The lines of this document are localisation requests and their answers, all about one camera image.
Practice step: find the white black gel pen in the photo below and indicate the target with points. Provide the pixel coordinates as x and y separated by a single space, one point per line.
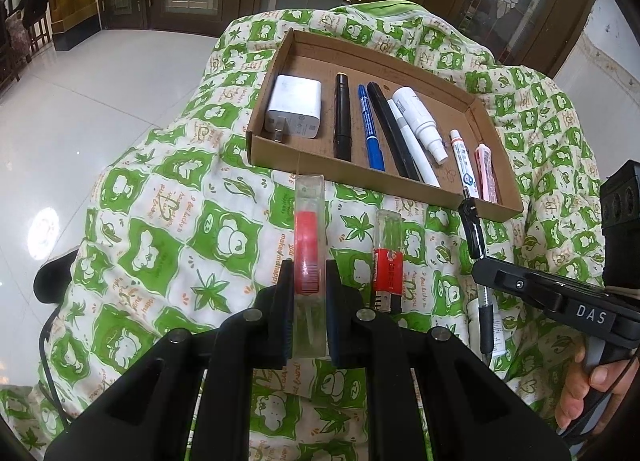
471 321

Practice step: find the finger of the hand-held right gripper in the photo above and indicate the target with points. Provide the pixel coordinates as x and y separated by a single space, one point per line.
474 228

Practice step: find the white charger plug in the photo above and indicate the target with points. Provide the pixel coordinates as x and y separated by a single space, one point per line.
295 106

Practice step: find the blue pen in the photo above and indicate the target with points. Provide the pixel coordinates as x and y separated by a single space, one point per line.
371 136

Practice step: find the person's right hand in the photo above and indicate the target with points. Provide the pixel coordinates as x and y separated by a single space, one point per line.
605 376

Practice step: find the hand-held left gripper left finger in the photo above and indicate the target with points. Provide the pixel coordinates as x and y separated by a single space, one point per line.
286 321

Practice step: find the slim black pen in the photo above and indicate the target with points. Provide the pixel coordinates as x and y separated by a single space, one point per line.
390 126

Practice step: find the green white printed blanket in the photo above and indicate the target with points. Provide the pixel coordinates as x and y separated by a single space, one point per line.
150 241

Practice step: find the black rounded object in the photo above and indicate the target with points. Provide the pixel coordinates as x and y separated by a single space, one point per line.
52 276

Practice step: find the clear gel pen black grip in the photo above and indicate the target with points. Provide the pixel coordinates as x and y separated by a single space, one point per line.
484 321

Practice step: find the pink white tube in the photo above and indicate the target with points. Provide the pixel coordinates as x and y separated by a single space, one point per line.
486 173

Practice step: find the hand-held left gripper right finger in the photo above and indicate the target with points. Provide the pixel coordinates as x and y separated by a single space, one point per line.
334 336

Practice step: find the cardboard tray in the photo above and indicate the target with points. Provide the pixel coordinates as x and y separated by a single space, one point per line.
310 66

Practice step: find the white ointment tube blue cartoon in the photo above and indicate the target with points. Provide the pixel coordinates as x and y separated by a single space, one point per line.
462 161

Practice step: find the thick black marker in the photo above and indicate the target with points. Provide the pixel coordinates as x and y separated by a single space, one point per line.
342 116

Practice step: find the white spray bottle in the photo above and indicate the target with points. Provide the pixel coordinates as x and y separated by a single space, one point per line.
417 116

